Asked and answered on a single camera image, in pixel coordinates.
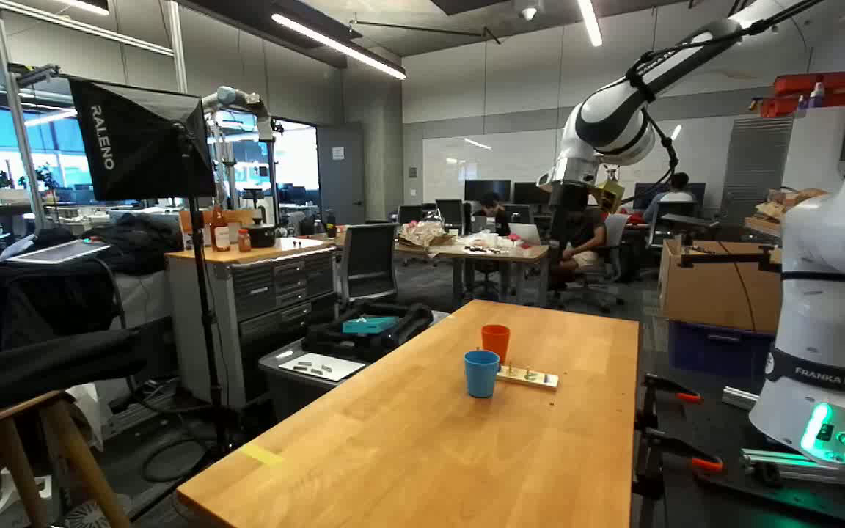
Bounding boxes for blue storage bin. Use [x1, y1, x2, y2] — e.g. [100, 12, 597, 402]
[669, 323, 772, 382]

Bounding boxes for blue plastic cup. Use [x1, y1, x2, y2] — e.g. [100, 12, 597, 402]
[462, 351, 498, 399]

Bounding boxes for cardboard box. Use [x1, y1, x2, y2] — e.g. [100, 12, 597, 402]
[660, 239, 779, 335]

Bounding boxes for wooden stool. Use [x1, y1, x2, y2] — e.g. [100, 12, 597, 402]
[0, 389, 132, 528]

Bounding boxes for grey drawer cabinet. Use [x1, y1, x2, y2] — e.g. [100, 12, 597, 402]
[167, 238, 338, 410]

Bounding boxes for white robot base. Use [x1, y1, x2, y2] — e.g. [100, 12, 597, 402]
[747, 179, 845, 467]

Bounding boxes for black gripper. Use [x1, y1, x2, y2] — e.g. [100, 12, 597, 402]
[549, 181, 593, 244]

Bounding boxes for orange plastic cup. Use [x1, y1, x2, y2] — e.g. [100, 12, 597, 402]
[481, 325, 511, 361]

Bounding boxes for teal black bag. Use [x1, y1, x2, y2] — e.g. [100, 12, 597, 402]
[302, 303, 433, 363]

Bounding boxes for black orange clamp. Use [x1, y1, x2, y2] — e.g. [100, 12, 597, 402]
[637, 429, 725, 479]
[641, 374, 703, 404]

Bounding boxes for aluminium extrusion rail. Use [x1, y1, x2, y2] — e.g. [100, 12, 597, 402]
[741, 449, 845, 487]

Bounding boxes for wooden number puzzle board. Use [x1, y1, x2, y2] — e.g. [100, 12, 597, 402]
[495, 363, 561, 389]

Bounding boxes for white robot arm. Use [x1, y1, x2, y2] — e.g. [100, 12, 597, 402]
[549, 0, 820, 244]

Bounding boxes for black softbox light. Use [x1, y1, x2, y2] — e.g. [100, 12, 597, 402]
[68, 75, 213, 200]

